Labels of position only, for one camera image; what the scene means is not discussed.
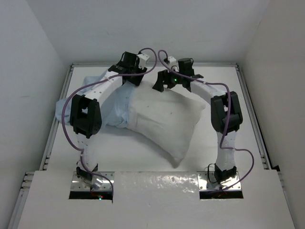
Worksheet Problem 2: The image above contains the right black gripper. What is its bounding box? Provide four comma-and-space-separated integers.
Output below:
152, 66, 184, 92

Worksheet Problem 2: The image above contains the white pillow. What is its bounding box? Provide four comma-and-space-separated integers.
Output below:
127, 82, 206, 167

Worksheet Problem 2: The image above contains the light blue pillowcase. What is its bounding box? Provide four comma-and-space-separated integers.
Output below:
55, 75, 136, 128

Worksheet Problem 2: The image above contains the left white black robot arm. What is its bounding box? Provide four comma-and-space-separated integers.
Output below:
70, 52, 150, 182

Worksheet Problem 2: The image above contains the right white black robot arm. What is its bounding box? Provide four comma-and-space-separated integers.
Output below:
153, 56, 243, 184

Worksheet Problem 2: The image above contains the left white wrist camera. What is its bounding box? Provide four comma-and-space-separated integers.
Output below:
137, 53, 150, 69

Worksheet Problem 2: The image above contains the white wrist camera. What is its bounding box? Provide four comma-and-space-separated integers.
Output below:
164, 56, 178, 69
137, 53, 150, 69

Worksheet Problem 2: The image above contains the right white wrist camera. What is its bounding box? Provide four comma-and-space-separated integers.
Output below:
164, 56, 178, 69

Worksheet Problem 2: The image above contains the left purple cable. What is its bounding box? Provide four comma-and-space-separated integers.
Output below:
61, 47, 158, 198

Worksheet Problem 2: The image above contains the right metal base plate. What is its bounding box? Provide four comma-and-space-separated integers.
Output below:
197, 171, 242, 192

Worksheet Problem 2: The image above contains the metal base plate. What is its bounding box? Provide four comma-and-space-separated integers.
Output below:
197, 171, 242, 192
70, 172, 114, 192

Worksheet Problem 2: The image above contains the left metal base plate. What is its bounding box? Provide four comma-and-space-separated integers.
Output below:
70, 172, 114, 192

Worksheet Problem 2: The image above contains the aluminium table frame rail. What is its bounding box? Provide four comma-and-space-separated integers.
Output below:
7, 62, 284, 229

